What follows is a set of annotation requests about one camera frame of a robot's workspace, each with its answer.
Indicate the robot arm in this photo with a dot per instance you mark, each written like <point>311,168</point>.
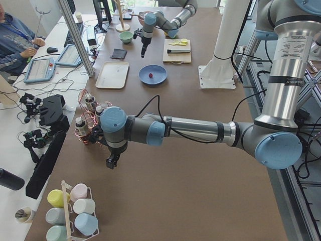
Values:
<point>271,138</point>
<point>158,19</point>

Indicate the teach pendant near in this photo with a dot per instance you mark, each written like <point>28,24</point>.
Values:
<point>40,70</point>

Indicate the paper cup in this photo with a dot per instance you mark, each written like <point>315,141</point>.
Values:
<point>25,215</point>

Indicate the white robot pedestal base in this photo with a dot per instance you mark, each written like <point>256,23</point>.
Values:
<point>219,72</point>

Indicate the teach pendant far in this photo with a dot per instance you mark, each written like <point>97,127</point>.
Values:
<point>69,57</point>

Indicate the blue plate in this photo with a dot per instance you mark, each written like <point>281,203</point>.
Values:
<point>159,74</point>

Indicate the dark drink bottle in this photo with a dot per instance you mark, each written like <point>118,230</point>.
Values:
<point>83,131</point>
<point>98,112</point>
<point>90,102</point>

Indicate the black computer mouse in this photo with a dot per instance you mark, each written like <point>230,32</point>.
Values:
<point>51,50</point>

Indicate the green bowl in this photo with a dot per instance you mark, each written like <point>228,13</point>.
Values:
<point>126,37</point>

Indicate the dark drink bottle right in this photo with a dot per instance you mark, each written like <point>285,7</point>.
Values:
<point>83,131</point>

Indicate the aluminium frame post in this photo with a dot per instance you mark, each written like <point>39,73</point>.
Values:
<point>66,12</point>

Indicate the copper wire bottle rack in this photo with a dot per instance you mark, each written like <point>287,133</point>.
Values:
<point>89,116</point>

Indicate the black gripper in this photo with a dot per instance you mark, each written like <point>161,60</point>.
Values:
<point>115,152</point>
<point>145,40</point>

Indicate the lemon half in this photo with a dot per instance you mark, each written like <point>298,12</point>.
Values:
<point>184,41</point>

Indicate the seated person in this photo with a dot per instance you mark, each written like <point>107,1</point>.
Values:
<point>18,44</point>

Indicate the yellow plastic knife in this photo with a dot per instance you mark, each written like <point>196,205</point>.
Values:
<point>171,43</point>

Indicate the wooden glass stand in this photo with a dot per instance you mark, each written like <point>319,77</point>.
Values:
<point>122,27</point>

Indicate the steel muddler black tip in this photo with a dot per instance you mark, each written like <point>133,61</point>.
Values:
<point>170,51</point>

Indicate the dark drink bottle middle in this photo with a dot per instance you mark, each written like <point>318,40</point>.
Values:
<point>98,112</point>

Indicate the teach pendant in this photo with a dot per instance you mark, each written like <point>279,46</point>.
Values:
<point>69,57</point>
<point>40,70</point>

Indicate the grey folded cloth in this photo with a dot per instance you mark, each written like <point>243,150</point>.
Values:
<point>118,54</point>

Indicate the cup rack with cups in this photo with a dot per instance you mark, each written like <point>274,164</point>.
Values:
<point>73,213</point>

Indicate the cream rabbit tray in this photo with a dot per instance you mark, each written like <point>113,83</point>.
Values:
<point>112,75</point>

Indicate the wooden cutting board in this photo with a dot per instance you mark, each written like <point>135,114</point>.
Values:
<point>177,58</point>

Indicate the black thermos bottle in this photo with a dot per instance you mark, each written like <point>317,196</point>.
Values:
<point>11,181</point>

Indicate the pink bowl of ice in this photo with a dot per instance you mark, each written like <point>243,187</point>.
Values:
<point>141,16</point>

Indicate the dark drink bottle top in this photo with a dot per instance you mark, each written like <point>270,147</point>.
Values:
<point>90,102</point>

